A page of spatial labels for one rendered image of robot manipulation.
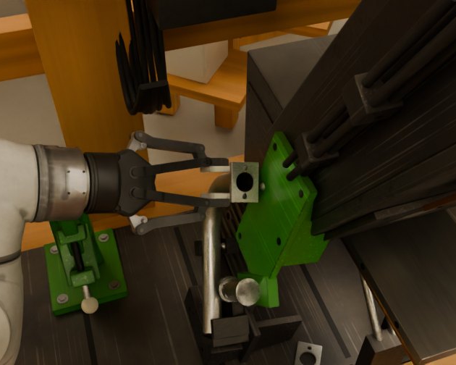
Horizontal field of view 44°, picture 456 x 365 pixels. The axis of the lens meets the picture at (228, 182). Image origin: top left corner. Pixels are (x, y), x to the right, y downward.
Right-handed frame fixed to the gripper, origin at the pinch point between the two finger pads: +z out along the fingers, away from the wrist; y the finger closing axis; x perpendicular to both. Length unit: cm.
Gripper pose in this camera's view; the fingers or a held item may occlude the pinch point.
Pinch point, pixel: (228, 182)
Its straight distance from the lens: 78.3
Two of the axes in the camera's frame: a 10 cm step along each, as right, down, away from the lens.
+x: -4.9, 0.2, 8.7
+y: -0.1, -10.0, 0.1
